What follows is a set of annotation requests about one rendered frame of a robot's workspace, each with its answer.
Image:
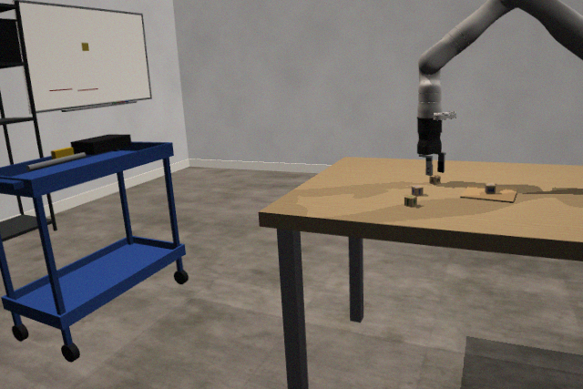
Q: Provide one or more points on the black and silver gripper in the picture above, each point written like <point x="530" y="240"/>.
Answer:
<point x="429" y="125"/>

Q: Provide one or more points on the tan square mat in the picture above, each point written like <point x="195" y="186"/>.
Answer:
<point x="477" y="192"/>

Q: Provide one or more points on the wooden letter block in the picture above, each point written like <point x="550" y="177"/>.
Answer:
<point x="490" y="188"/>
<point x="435" y="179"/>
<point x="417" y="190"/>
<point x="410" y="200"/>

